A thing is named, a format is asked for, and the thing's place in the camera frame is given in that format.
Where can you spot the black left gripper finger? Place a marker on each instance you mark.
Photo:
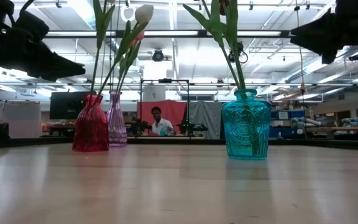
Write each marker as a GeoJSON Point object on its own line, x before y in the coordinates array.
{"type": "Point", "coordinates": [57, 57]}
{"type": "Point", "coordinates": [54, 70]}

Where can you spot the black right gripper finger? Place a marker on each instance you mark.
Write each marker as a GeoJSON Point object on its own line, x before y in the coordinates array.
{"type": "Point", "coordinates": [320, 27]}
{"type": "Point", "coordinates": [325, 46]}

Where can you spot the red ribbed glass vase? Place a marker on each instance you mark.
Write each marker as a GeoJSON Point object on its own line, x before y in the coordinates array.
{"type": "Point", "coordinates": [90, 130]}

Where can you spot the pink artificial tulip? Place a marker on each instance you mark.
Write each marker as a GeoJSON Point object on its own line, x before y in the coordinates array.
{"type": "Point", "coordinates": [133, 56]}
{"type": "Point", "coordinates": [140, 35]}

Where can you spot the red artificial tulip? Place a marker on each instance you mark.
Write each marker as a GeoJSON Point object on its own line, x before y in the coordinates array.
{"type": "Point", "coordinates": [215, 21]}
{"type": "Point", "coordinates": [232, 21]}

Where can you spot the purple slim glass vase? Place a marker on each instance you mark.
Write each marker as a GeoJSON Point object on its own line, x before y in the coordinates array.
{"type": "Point", "coordinates": [119, 130]}

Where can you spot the blue embossed glass vase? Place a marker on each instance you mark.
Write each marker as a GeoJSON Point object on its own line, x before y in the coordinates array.
{"type": "Point", "coordinates": [241, 130]}

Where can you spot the black background robot arm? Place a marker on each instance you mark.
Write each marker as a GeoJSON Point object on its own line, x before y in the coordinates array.
{"type": "Point", "coordinates": [138, 126]}
{"type": "Point", "coordinates": [191, 127]}

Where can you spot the black ceiling speaker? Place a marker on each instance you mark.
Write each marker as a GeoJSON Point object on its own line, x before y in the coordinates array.
{"type": "Point", "coordinates": [356, 56]}

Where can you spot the white panel board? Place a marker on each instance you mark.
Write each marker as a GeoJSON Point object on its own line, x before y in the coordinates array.
{"type": "Point", "coordinates": [20, 118]}

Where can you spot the wooden workbench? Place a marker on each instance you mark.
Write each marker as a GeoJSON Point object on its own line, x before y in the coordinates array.
{"type": "Point", "coordinates": [353, 128]}

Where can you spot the blue storage bins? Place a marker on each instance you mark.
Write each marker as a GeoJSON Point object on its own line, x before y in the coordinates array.
{"type": "Point", "coordinates": [289, 132]}

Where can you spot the white box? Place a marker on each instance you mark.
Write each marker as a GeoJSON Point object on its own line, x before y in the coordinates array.
{"type": "Point", "coordinates": [154, 92]}

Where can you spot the black crossbar with light strips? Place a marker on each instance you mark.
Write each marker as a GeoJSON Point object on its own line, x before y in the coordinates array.
{"type": "Point", "coordinates": [202, 33]}

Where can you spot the person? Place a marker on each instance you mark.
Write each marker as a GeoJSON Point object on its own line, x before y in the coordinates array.
{"type": "Point", "coordinates": [163, 126]}

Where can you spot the red cloth backdrop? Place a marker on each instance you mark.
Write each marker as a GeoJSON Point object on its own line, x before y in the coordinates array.
{"type": "Point", "coordinates": [172, 109]}

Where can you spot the teal cup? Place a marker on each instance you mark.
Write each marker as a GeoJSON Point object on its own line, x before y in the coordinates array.
{"type": "Point", "coordinates": [162, 132]}

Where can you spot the grey cloth backdrop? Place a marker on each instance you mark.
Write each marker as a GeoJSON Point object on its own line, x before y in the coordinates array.
{"type": "Point", "coordinates": [204, 115]}

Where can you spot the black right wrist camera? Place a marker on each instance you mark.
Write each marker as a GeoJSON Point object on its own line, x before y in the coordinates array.
{"type": "Point", "coordinates": [351, 8]}

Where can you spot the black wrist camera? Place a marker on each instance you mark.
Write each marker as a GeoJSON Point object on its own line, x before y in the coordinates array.
{"type": "Point", "coordinates": [31, 26]}
{"type": "Point", "coordinates": [351, 8]}

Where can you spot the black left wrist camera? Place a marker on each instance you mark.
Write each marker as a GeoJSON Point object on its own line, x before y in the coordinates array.
{"type": "Point", "coordinates": [31, 26]}

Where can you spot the black table edge rail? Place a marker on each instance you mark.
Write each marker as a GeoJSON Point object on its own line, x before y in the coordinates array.
{"type": "Point", "coordinates": [337, 143]}

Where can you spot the black round overhead camera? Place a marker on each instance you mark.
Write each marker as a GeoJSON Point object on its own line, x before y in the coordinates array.
{"type": "Point", "coordinates": [158, 55]}

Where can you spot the black metal frame stand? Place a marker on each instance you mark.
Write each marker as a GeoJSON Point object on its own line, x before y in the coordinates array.
{"type": "Point", "coordinates": [166, 81]}

